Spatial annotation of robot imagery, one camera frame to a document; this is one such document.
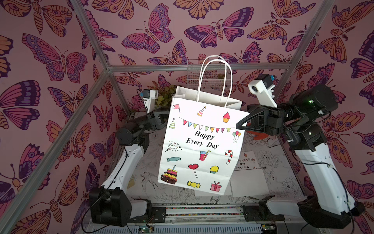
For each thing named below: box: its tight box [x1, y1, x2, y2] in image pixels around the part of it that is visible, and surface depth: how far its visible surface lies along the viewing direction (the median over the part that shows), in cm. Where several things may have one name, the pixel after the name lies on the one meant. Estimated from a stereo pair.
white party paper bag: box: [229, 151, 271, 197], surface depth 85 cm
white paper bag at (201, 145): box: [157, 55, 250, 196], surface depth 39 cm
